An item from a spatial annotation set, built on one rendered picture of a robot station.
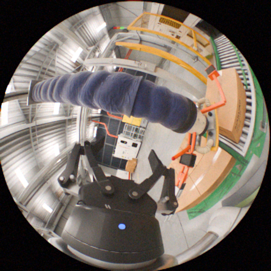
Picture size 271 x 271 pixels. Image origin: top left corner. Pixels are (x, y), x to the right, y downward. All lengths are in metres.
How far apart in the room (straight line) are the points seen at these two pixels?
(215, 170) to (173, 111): 0.93
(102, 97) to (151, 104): 0.21
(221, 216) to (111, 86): 0.89
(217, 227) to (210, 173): 0.73
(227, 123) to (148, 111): 0.61
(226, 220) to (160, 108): 0.73
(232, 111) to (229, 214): 0.66
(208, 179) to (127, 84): 1.20
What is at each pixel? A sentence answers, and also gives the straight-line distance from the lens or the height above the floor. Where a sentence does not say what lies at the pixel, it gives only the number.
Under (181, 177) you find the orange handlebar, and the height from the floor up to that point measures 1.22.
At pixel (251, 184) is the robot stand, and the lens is 0.85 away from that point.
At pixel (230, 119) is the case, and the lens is 0.73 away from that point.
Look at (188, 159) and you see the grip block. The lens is 0.49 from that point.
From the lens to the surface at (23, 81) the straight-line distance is 4.80.
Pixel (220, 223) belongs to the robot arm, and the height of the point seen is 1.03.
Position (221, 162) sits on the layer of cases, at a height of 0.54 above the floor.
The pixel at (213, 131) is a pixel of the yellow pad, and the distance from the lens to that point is 0.58.
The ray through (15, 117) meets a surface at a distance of 4.75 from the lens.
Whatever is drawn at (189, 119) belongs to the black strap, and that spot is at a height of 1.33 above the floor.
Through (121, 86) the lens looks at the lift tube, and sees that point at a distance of 0.33.
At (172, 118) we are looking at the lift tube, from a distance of 0.38.
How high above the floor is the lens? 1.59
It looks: 5 degrees down
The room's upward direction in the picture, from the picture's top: 74 degrees counter-clockwise
